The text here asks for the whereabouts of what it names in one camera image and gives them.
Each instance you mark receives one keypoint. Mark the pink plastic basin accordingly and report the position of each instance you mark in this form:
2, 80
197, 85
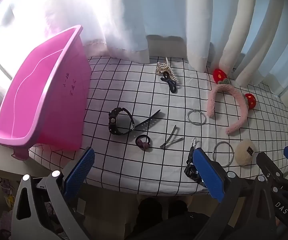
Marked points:
59, 105

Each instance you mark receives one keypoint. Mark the white sheer curtain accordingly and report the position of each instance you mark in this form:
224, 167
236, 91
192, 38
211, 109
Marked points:
96, 17

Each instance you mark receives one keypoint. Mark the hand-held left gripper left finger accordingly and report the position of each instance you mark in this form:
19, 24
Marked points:
80, 166

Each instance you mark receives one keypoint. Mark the white thick curtain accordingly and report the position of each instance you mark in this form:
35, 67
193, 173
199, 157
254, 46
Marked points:
209, 17

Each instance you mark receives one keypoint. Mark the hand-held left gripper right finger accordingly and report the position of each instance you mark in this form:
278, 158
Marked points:
206, 173

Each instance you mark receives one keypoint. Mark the black hair claw clip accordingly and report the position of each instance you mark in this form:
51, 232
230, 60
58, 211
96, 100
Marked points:
191, 170

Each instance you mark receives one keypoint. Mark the black wrist watch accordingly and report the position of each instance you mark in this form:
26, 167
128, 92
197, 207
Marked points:
112, 121

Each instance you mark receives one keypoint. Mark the white black checked tablecloth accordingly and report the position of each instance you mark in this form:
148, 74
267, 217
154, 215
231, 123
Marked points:
134, 160

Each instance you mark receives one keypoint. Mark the metal snap hair clip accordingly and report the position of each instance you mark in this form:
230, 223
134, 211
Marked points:
171, 142
172, 133

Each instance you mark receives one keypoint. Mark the light blue curtain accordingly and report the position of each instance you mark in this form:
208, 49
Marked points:
159, 7

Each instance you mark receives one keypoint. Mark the pearl hair claw clip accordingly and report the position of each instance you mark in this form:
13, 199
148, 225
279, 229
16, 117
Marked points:
160, 67

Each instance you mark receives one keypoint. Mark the pink fluffy strawberry headband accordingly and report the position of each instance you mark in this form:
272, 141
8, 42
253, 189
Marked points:
244, 110

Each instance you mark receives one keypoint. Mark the beige fluffy pompom clip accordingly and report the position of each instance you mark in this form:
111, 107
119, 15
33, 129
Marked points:
242, 152

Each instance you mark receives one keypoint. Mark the person's dark clothed legs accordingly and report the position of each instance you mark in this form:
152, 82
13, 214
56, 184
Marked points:
159, 220

